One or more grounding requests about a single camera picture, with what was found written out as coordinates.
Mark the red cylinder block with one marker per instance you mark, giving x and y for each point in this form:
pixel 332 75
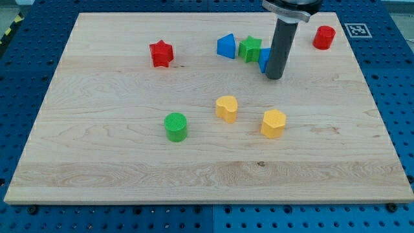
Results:
pixel 324 37

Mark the black board stop bolt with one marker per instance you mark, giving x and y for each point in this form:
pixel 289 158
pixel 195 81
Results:
pixel 33 209
pixel 391 207

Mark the wooden board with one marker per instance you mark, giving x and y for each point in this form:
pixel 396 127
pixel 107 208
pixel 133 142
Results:
pixel 99 137

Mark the blue cube block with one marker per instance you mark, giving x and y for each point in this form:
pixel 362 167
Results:
pixel 263 59

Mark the yellow heart block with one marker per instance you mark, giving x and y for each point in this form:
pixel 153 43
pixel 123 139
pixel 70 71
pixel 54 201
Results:
pixel 226 108

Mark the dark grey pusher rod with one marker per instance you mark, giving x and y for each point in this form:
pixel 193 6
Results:
pixel 280 48

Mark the green star block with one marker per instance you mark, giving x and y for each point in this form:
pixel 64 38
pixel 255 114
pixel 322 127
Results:
pixel 249 49

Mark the fiducial marker tag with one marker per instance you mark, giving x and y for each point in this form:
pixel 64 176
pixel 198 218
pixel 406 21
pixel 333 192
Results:
pixel 358 30

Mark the yellow hexagon block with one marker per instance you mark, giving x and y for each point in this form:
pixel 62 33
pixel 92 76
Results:
pixel 273 124

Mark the blue triangle block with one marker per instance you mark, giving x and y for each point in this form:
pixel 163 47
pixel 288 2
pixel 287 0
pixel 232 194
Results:
pixel 226 46

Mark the red star block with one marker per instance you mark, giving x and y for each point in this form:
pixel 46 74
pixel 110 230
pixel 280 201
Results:
pixel 161 54

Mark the green cylinder block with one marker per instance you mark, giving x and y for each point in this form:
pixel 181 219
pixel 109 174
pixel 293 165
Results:
pixel 176 127

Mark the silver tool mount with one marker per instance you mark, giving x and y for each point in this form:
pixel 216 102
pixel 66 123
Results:
pixel 293 11

